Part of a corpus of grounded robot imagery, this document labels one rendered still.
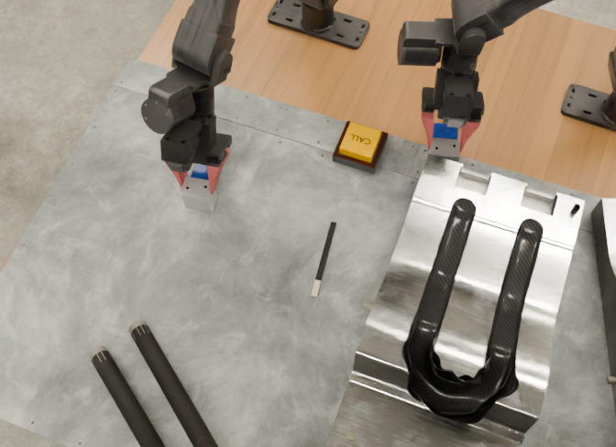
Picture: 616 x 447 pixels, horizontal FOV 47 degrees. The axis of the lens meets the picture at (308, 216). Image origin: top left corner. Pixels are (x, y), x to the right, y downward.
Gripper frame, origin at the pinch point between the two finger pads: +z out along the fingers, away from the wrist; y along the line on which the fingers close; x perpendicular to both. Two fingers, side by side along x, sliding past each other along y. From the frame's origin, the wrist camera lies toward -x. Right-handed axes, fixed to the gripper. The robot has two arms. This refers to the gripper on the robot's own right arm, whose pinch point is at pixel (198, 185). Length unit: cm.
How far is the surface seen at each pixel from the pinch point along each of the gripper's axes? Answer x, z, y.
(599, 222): 7, -2, 67
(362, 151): 11.6, -5.3, 26.4
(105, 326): -20.3, 16.9, -9.3
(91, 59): 112, 34, -77
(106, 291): -15.3, 14.0, -11.1
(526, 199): 6, -5, 55
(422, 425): -29, 15, 43
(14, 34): 117, 31, -108
